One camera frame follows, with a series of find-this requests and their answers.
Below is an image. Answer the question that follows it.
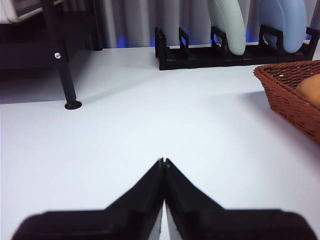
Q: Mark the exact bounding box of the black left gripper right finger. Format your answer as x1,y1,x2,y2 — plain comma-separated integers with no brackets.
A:
164,157,317,240

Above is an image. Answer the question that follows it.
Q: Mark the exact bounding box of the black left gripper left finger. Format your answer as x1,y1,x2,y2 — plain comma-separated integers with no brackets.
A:
12,158,165,240

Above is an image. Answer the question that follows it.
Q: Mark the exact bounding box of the brown woven wicker basket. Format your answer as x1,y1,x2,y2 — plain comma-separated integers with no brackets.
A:
253,59,320,145

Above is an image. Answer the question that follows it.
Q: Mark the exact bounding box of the tan toy potato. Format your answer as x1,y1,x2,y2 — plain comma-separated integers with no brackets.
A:
294,74,320,106

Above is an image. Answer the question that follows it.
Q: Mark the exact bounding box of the black metal shelf rack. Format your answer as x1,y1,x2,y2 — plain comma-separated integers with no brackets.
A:
0,0,104,111

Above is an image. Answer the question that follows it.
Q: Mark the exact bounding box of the black plastic dish rack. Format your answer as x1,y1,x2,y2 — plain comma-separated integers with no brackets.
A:
154,24,320,71

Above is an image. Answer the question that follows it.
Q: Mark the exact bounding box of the pale green plate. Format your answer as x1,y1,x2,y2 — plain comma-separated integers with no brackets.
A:
209,0,246,56

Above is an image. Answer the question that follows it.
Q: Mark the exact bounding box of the light blue plate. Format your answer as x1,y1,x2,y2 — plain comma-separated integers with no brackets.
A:
257,0,308,55

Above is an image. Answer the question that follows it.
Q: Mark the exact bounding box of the silver toaster oven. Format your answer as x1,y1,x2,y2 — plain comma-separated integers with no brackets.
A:
0,0,44,24

